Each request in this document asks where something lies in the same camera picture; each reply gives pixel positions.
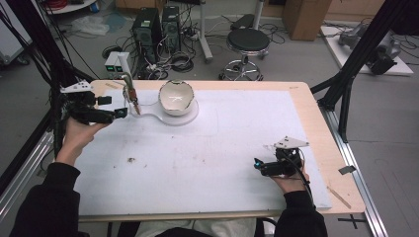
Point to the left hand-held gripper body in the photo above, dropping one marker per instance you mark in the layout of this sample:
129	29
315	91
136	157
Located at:
85	112

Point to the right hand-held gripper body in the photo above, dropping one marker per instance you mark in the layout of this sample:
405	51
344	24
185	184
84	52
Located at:
285	164

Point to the white eggshell-shaped bowl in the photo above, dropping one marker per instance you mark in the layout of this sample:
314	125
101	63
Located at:
176	108

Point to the white key stand with pole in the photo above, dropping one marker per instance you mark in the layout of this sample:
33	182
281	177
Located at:
178	119

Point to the person's right hand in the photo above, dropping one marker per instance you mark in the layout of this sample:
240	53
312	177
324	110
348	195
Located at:
291	184

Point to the person's left hand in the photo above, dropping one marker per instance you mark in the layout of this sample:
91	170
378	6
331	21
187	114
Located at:
77	138

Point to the beige tape strip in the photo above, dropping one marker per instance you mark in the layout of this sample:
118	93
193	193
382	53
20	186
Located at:
112	86

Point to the white bench power supply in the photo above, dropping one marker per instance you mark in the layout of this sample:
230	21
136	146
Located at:
118	70
109	65

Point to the white foam mat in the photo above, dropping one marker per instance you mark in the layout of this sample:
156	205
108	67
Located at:
214	148

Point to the grey tape piece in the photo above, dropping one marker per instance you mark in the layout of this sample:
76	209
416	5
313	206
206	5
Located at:
347	170

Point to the thin wooden stick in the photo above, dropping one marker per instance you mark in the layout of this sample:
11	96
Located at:
339	197

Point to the wooden table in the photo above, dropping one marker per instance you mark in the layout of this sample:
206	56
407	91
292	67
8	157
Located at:
303	98

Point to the large black computer tower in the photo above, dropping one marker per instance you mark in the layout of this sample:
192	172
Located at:
146	33

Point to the person's lap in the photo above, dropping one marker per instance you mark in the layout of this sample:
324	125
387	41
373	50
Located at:
204	228

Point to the white plastic bag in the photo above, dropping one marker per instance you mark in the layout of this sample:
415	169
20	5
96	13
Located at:
90	25

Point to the slim black computer tower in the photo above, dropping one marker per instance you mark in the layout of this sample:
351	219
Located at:
171	26

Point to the white round shelf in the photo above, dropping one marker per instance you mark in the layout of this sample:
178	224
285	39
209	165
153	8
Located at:
75	7

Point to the white metal stand leg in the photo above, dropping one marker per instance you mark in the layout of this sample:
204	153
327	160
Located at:
205	36

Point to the black round stool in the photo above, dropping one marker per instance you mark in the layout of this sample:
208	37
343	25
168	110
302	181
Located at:
248	39

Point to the cardboard box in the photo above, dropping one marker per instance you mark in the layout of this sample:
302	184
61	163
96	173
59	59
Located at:
304	19

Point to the grey robot device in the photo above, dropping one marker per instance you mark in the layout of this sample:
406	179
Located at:
382	52

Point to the white floor board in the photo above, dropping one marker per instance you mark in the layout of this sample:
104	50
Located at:
402	67

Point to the aluminium rail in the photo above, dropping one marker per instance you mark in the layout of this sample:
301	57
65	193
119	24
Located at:
19	184
370	204

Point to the black metal frame strut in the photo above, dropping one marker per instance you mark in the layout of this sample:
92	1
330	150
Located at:
372	36

